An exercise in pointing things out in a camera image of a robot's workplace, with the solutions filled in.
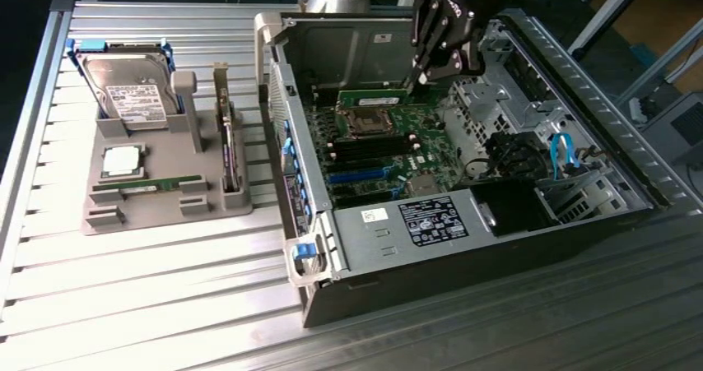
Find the grey parts rack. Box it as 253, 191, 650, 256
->
81, 70, 256, 237

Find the open black PC case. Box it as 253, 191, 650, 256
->
253, 7, 675, 329

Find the grey box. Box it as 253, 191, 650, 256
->
639, 90, 703, 167

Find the silver chipset heatsink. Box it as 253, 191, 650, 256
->
408, 174, 442, 196

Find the black fan shroud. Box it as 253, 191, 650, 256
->
471, 179, 563, 239

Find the blue wire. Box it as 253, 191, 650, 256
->
550, 132, 585, 182

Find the silver CPU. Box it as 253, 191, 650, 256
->
102, 146, 146, 178

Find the green motherboard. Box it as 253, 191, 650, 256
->
304, 95, 470, 212

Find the black tripod pole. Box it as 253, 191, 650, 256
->
570, 0, 661, 61

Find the grey power supply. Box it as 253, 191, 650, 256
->
331, 188, 500, 281

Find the metal drive cage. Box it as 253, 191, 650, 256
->
448, 72, 571, 141

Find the blue expansion slot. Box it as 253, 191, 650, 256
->
328, 167, 387, 184

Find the black expansion slot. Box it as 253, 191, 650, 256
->
331, 181, 399, 202

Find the CPU socket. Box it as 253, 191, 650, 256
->
336, 106, 396, 138

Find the black wire bundle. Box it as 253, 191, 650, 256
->
486, 131, 552, 179

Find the blue disk caddy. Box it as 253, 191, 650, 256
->
65, 37, 178, 117

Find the graphics card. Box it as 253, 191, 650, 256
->
213, 61, 246, 194

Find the green RAM stick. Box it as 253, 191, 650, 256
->
91, 174, 204, 195
336, 88, 412, 108

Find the black RAM slot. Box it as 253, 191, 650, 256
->
328, 133, 409, 150
331, 143, 415, 160
329, 138, 412, 155
332, 148, 416, 164

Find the silver hard disk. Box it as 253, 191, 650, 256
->
82, 52, 170, 132

